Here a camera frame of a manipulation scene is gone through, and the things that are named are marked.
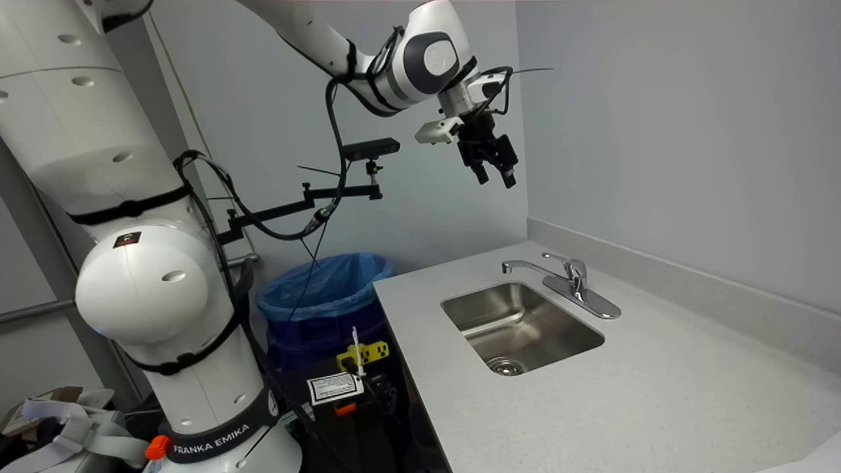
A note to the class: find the white label card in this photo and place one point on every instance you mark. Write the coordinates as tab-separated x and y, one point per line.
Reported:
334	387

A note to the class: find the yellow tag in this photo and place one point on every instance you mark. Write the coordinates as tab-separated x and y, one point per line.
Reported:
361	352

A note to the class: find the black stereo camera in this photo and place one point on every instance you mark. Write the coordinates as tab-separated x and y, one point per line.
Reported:
369	147

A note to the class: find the chrome sink faucet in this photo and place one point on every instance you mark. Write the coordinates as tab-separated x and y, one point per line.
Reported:
574	285

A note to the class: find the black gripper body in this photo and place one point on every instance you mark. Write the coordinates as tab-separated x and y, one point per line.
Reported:
475	132

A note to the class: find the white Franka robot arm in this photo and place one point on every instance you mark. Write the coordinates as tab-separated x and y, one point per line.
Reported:
132	263

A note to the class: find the blue lined trash bin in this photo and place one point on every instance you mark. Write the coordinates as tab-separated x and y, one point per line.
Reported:
325	306

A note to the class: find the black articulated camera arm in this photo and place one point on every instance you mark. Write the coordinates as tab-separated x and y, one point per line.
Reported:
298	207

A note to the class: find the stainless steel sink basin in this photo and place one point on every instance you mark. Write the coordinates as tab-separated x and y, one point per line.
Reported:
522	329

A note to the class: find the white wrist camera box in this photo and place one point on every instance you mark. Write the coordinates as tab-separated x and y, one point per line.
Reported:
438	132

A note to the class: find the orange round knob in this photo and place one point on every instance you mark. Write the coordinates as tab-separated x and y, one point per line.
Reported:
158	448

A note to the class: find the grey white fabric bag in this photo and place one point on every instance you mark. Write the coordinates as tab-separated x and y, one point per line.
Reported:
70	435

